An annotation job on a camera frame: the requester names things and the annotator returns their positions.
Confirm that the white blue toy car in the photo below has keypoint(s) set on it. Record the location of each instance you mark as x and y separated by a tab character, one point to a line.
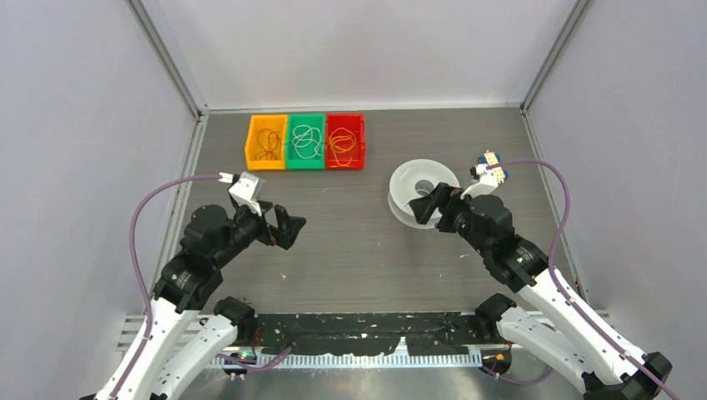
488	161

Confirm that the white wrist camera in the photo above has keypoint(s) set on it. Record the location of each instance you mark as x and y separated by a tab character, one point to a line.
245	190
482	185

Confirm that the red bin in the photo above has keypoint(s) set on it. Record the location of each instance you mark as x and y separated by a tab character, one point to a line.
345	145

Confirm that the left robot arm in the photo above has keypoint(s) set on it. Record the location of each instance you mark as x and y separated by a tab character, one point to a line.
152	368

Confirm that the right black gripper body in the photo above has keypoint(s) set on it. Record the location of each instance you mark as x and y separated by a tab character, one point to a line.
456	216

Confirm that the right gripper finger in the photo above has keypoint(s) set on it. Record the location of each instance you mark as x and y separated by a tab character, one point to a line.
426	209
440	196

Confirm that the green bin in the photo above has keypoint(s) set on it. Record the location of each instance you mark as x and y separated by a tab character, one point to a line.
305	139

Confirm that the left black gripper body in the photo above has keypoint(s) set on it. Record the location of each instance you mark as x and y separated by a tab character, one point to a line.
248	226

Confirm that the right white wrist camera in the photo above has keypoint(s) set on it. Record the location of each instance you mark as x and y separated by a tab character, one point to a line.
482	185

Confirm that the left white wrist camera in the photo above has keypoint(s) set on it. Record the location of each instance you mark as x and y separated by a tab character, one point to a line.
245	190

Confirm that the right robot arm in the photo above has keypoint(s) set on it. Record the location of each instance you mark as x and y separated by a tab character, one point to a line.
581	346

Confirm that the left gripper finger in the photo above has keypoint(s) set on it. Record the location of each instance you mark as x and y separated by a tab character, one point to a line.
282	217
288	230

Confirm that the white plastic spool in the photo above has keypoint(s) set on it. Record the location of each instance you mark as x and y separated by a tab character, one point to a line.
415	179

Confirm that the yellow bin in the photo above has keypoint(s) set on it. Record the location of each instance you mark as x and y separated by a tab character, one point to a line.
265	144

